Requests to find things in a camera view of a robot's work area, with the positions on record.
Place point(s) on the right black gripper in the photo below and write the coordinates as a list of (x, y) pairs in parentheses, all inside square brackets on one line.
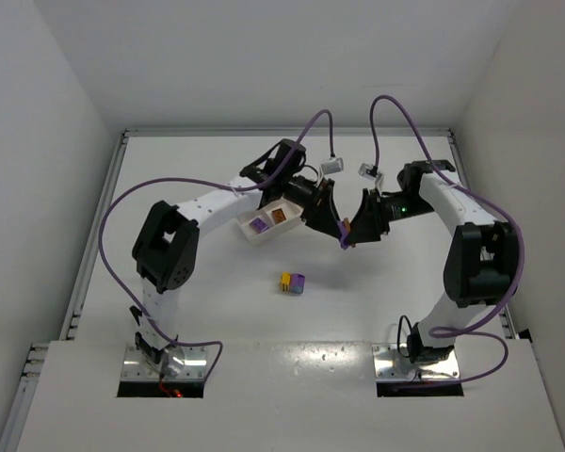
[(372, 211)]

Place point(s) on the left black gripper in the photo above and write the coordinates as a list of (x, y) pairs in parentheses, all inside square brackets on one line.
[(320, 202)]

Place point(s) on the thin purple lego plate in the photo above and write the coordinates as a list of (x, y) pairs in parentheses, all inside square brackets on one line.
[(344, 231)]

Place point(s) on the orange brown lego brick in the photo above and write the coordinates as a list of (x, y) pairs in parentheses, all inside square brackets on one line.
[(278, 215)]

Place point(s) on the white three-compartment tray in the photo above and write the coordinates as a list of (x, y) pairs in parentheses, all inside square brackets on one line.
[(293, 219)]

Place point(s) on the purple lego brick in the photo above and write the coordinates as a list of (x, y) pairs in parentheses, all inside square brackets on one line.
[(259, 225)]

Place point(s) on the yellow striped lego brick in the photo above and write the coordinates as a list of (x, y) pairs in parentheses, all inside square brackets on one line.
[(285, 281)]

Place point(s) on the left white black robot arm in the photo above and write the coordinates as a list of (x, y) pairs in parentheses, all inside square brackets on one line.
[(166, 248)]

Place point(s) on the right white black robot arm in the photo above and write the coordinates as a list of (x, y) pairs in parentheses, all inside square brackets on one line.
[(481, 264)]

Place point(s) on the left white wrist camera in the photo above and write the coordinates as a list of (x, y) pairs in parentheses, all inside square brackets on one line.
[(331, 165)]

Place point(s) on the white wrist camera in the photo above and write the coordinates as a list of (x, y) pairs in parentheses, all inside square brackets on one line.
[(372, 173), (331, 165)]

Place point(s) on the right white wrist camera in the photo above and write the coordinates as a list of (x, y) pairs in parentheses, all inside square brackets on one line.
[(372, 173)]

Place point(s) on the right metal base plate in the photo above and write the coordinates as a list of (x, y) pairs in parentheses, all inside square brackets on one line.
[(392, 368)]

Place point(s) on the back aluminium frame rail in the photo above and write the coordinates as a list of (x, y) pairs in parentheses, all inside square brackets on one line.
[(282, 132)]

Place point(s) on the left aluminium frame rail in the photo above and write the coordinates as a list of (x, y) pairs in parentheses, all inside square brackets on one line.
[(36, 355)]

